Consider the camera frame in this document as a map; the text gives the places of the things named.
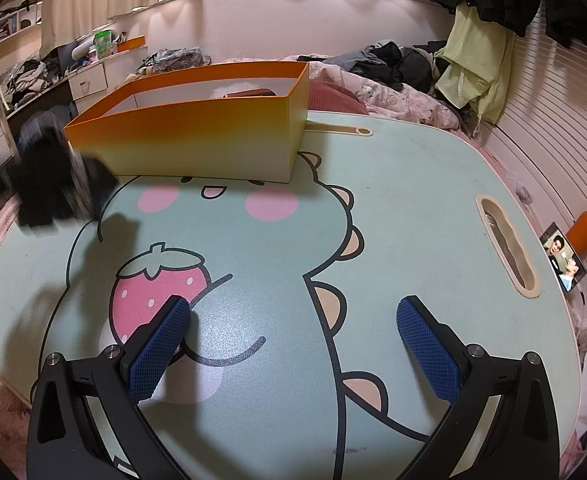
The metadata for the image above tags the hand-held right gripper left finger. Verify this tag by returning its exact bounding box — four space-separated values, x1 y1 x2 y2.
26 295 193 480

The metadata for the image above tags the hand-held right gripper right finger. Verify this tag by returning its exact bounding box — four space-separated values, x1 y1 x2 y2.
396 296 560 480

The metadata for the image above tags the orange gradient cardboard box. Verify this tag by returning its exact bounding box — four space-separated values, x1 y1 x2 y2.
64 61 310 184

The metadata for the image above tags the clothes heap on desk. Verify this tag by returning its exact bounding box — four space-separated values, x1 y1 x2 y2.
4 55 69 106

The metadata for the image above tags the white desk with drawers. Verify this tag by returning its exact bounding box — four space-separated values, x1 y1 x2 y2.
68 50 147 102

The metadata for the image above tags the white cylindrical device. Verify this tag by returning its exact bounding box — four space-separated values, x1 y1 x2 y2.
71 39 97 61

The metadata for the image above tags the smartphone with lit screen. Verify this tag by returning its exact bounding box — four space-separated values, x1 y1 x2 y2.
542 222 587 293

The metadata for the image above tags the patterned grey cloth heap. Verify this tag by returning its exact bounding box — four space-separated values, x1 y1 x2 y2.
144 47 212 73

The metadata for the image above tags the orange bottle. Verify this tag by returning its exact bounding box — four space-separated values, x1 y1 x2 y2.
567 204 587 251

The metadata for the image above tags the reddish brown flat item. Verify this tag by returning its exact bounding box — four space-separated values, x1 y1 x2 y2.
222 88 277 99

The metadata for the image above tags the pink floral blanket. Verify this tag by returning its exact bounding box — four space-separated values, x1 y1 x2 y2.
284 55 474 131

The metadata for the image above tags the dark pink ribbed pillow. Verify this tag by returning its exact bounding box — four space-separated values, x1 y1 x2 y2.
307 81 369 116

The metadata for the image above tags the pile of dark clothes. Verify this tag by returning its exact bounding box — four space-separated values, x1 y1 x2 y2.
298 39 447 96

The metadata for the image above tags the light green hanging garment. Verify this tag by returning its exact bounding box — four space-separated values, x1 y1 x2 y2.
436 2 517 126

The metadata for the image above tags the white wall shelf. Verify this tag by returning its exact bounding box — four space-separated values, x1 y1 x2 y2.
0 0 44 46

